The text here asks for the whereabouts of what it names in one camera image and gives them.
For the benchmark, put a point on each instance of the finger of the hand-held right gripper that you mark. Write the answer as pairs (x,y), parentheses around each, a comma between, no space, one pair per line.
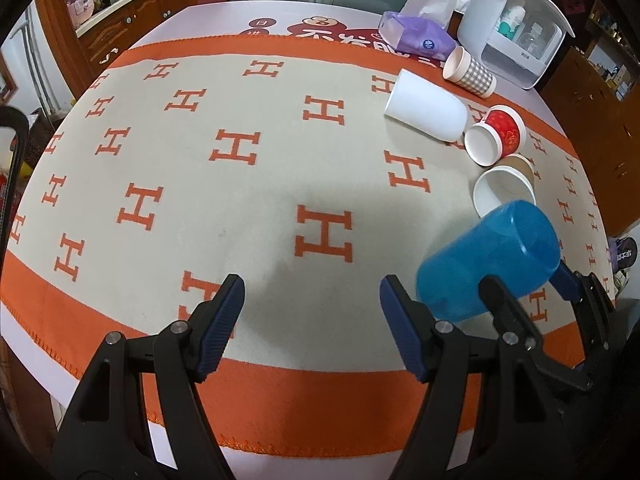
(502,305)
(566,280)

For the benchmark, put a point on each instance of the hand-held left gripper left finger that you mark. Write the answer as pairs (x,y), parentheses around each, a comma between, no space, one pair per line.
(220,325)

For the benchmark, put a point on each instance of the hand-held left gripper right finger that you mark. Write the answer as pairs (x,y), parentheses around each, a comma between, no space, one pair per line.
(402,330)

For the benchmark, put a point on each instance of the blue plastic cup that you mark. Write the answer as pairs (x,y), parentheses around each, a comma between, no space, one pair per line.
(480,260)

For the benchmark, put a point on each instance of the white tan paper cup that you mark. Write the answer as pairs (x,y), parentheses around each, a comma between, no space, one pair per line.
(502,192)

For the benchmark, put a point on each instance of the red paper cup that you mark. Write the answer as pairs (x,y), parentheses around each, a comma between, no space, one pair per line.
(505,127)

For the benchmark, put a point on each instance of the white plastic cup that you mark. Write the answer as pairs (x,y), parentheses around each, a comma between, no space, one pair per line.
(425,107)

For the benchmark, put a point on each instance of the checkered paper cup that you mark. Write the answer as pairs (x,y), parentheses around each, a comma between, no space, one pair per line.
(472,72)

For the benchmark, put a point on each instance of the orange patterned blanket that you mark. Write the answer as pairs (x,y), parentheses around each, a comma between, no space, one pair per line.
(250,240)

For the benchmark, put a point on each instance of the wooden shelf cabinet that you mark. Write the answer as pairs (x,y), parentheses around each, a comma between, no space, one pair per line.
(595,100)

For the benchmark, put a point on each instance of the teal white bottle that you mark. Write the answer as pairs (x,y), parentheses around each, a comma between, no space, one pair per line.
(511,22)

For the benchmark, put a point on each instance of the white storage organiser box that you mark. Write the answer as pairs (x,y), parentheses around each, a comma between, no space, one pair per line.
(480,15)

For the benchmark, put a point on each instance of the purple tissue pack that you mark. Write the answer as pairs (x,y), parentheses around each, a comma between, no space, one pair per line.
(417,35)

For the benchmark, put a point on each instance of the white printed table cover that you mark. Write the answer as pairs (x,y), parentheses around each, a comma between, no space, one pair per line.
(225,20)

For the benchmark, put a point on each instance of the white tissue sheet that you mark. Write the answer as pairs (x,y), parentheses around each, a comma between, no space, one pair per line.
(427,5)

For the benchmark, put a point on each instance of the wooden kitchen cabinet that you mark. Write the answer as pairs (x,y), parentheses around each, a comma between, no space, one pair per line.
(140,15)

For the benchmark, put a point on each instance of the pink appliance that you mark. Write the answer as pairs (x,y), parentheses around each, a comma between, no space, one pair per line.
(82,10)

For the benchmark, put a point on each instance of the black chair frame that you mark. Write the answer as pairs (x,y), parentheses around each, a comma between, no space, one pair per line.
(17,135)

